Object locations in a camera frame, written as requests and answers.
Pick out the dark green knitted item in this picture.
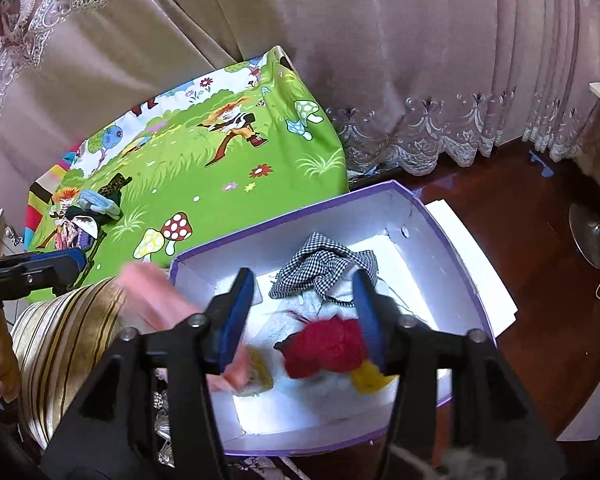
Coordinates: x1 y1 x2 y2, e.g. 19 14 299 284
65 206 87 220

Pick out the pink cloth item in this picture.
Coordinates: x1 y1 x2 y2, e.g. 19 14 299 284
116 262 250 393

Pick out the dark red knitted item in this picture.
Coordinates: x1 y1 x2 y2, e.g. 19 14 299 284
274 315 367 379

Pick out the yellow soft item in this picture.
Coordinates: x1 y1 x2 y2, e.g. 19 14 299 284
350 359 396 394

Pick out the person's left hand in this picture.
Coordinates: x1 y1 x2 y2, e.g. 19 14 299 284
0 310 20 403

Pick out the white cabinet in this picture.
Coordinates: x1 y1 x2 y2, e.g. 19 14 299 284
0 208 24 258

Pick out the white patterned cloth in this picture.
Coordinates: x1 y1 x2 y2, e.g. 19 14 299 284
55 216 98 252

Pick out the striped gold sofa cushion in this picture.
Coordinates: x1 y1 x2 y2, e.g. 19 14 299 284
10 276 176 468

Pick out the light blue knitted sock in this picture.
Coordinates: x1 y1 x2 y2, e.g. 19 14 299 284
76 190 121 220

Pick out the white box lid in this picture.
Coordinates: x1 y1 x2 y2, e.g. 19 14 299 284
426 200 518 337

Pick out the leopard print cloth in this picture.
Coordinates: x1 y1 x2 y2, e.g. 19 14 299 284
97 172 132 198

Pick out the beige plush square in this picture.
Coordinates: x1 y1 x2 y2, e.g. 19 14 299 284
238 346 274 396

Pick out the purple white storage box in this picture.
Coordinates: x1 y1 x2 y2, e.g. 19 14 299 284
168 180 496 458

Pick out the metal fan base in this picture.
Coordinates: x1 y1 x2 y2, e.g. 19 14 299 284
568 204 600 270

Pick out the black white checkered cloth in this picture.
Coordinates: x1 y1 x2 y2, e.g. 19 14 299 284
268 232 378 308

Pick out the green cartoon play mat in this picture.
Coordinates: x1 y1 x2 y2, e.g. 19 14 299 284
24 47 348 285

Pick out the beige curtain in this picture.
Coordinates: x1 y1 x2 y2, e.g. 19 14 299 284
0 0 600 221

